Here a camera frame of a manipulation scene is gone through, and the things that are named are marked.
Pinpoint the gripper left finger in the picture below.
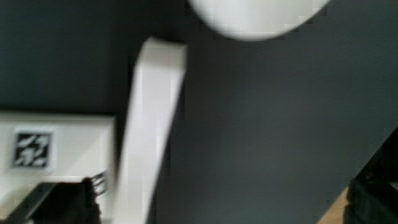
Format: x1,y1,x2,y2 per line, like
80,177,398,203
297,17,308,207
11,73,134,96
0,171,109,224

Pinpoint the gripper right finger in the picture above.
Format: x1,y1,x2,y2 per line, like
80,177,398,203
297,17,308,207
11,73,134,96
345,128,398,224

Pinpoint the white lamp bulb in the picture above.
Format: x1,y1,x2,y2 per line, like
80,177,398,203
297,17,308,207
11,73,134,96
189,0,331,41

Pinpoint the white lamp base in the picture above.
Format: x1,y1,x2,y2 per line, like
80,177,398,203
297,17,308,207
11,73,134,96
0,112,116,224

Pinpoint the white frame wall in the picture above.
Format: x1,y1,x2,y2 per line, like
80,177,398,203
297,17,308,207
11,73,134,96
112,38,187,224

